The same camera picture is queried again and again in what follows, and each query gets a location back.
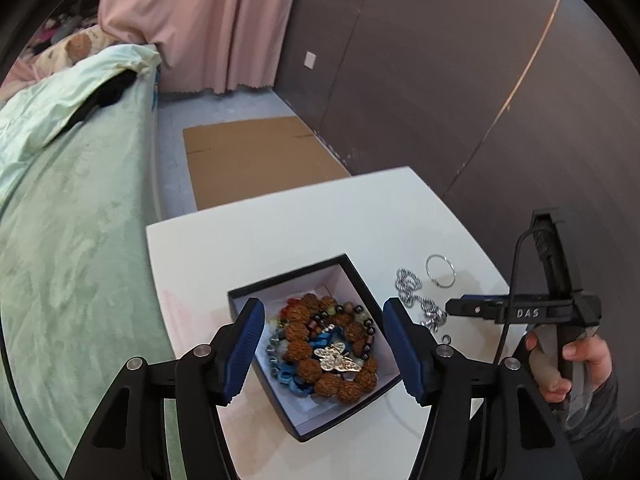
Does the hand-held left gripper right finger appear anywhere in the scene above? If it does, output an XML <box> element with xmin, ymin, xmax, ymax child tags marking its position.
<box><xmin>382</xmin><ymin>297</ymin><xmax>584</xmax><ymax>480</ymax></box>

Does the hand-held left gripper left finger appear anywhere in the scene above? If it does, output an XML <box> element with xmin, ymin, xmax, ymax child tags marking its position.
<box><xmin>64</xmin><ymin>297</ymin><xmax>266</xmax><ymax>480</ymax></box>

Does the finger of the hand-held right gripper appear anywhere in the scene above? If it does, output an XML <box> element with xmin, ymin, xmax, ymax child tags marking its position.
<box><xmin>445</xmin><ymin>293</ymin><xmax>501</xmax><ymax>324</ymax></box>

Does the grey bead bracelet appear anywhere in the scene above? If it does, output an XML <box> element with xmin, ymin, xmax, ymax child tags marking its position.
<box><xmin>259</xmin><ymin>335</ymin><xmax>289</xmax><ymax>367</ymax></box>

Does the silver ball chain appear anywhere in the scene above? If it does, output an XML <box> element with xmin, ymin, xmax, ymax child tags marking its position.
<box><xmin>396</xmin><ymin>267</ymin><xmax>449</xmax><ymax>334</ymax></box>

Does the dark small-bead bracelet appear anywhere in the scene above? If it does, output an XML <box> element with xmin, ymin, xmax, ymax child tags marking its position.
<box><xmin>320</xmin><ymin>300</ymin><xmax>379</xmax><ymax>361</ymax></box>

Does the blue ornament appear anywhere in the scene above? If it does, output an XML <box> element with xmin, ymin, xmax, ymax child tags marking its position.
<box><xmin>276</xmin><ymin>327</ymin><xmax>346</xmax><ymax>397</ymax></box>

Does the brown large-bead bracelet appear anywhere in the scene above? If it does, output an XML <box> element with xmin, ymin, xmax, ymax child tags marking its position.
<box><xmin>282</xmin><ymin>294</ymin><xmax>382</xmax><ymax>404</ymax></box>

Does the black square gift box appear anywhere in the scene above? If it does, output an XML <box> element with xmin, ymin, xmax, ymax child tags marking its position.
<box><xmin>227</xmin><ymin>254</ymin><xmax>405</xmax><ymax>443</ymax></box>

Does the person's right forearm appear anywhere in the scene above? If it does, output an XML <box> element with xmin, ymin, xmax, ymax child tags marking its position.
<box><xmin>550</xmin><ymin>367</ymin><xmax>640</xmax><ymax>480</ymax></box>

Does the person's right hand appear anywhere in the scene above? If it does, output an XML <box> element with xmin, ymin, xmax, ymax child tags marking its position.
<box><xmin>524</xmin><ymin>332</ymin><xmax>616</xmax><ymax>406</ymax></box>

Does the thin silver hoop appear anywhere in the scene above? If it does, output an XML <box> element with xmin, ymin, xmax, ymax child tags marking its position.
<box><xmin>425</xmin><ymin>254</ymin><xmax>459</xmax><ymax>289</ymax></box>

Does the white low table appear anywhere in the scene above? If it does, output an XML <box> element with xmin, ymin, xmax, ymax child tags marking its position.
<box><xmin>145</xmin><ymin>166</ymin><xmax>512</xmax><ymax>480</ymax></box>

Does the green bed cover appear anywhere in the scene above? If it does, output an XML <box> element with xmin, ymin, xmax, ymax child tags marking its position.
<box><xmin>0</xmin><ymin>45</ymin><xmax>182</xmax><ymax>480</ymax></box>

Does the flat cardboard sheet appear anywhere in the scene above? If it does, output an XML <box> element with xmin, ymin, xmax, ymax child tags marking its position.
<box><xmin>182</xmin><ymin>115</ymin><xmax>352</xmax><ymax>211</ymax></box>

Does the black garment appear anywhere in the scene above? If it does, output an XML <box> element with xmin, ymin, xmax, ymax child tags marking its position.
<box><xmin>67</xmin><ymin>71</ymin><xmax>139</xmax><ymax>131</ymax></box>

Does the pale green duvet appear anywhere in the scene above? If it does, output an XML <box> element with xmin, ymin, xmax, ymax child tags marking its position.
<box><xmin>0</xmin><ymin>44</ymin><xmax>164</xmax><ymax>181</ymax></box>

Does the wide pink curtain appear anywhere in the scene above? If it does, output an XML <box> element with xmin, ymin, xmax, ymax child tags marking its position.
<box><xmin>97</xmin><ymin>0</ymin><xmax>309</xmax><ymax>95</ymax></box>

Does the printed cream pillow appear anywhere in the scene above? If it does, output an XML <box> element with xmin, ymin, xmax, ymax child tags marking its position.
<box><xmin>30</xmin><ymin>25</ymin><xmax>119</xmax><ymax>74</ymax></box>

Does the pink blanket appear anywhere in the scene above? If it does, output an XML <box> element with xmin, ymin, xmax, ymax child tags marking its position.
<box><xmin>0</xmin><ymin>57</ymin><xmax>42</xmax><ymax>97</ymax></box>

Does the pile of plush toys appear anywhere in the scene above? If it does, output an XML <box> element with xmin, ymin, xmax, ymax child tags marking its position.
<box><xmin>29</xmin><ymin>9</ymin><xmax>99</xmax><ymax>43</ymax></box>

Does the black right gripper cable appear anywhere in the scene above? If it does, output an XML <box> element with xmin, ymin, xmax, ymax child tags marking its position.
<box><xmin>492</xmin><ymin>229</ymin><xmax>539</xmax><ymax>367</ymax></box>

